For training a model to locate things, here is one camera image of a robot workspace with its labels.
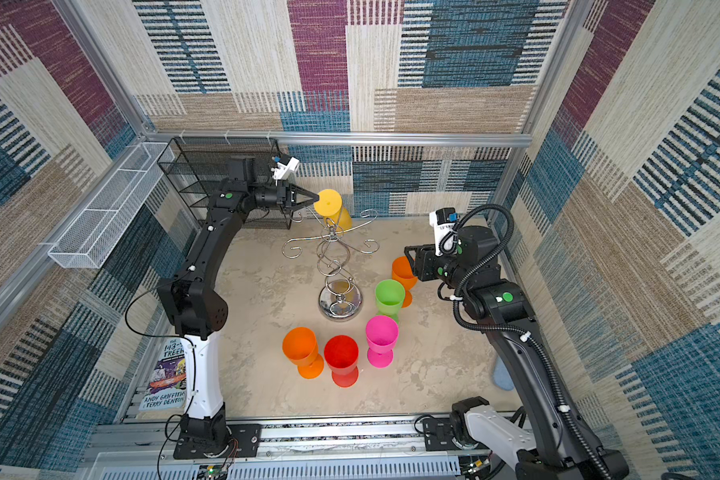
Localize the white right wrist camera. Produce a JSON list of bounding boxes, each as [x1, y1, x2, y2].
[[428, 207, 458, 256]]

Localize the black wire mesh shelf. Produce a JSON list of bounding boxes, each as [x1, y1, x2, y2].
[[158, 137, 290, 222]]

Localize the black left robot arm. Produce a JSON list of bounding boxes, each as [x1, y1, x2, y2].
[[158, 157, 319, 459]]

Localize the red wine glass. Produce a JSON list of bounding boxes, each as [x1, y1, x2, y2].
[[323, 335, 359, 388]]

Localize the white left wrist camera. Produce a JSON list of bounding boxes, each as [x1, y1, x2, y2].
[[270, 156, 301, 182]]

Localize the pink wine glass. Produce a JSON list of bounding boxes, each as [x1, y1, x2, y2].
[[365, 315, 399, 369]]

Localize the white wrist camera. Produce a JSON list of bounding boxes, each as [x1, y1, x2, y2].
[[270, 156, 301, 182], [428, 207, 458, 256]]

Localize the orange wine glass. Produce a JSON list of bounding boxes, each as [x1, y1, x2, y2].
[[391, 256, 418, 308], [282, 327, 324, 379]]

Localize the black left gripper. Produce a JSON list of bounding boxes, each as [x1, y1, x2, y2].
[[247, 184, 317, 216]]

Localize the yellow wine glass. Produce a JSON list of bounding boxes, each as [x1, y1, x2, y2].
[[314, 189, 353, 231]]

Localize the green wine glass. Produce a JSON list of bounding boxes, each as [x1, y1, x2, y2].
[[375, 279, 406, 321]]

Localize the chrome wine glass rack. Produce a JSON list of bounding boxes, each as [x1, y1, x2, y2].
[[281, 207, 380, 323]]

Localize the blue grey glasses case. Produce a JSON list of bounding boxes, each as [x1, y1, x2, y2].
[[493, 358, 514, 391]]

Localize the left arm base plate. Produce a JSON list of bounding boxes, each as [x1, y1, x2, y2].
[[172, 423, 262, 460]]

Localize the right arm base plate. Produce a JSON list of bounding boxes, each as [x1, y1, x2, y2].
[[413, 414, 491, 453]]

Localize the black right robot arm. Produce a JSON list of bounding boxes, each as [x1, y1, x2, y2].
[[404, 224, 629, 479]]

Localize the colourful paperback book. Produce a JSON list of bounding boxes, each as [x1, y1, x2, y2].
[[139, 338, 187, 411]]

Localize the white wire mesh basket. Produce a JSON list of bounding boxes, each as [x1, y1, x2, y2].
[[48, 142, 167, 269]]

